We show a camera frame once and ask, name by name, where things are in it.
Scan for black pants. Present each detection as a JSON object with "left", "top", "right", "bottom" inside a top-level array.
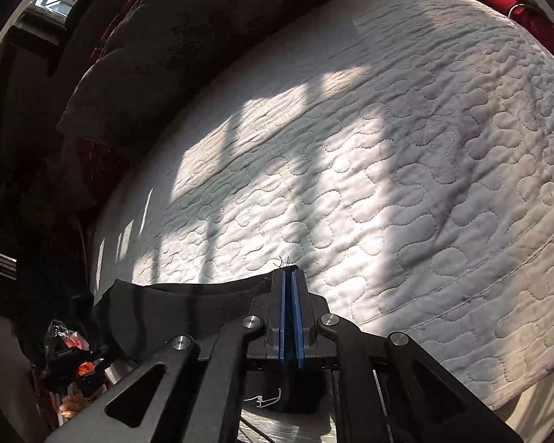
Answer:
[{"left": 90, "top": 276, "right": 326, "bottom": 415}]

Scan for white quilted mattress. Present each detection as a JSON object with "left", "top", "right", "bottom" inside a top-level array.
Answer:
[{"left": 90, "top": 0, "right": 554, "bottom": 443}]

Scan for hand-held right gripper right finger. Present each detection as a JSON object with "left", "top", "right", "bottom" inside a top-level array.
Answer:
[{"left": 292, "top": 267, "right": 524, "bottom": 443}]

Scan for person's left hand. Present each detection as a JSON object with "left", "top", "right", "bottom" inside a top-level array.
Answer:
[{"left": 58, "top": 390, "right": 92, "bottom": 420}]

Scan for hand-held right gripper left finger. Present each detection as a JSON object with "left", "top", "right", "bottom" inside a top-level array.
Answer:
[{"left": 44, "top": 268, "right": 288, "bottom": 443}]

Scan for red bed sheet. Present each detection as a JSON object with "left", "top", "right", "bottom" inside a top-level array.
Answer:
[{"left": 425, "top": 0, "right": 554, "bottom": 72}]

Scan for grey floral pillow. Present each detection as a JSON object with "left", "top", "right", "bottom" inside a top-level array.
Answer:
[{"left": 55, "top": 0, "right": 305, "bottom": 148}]

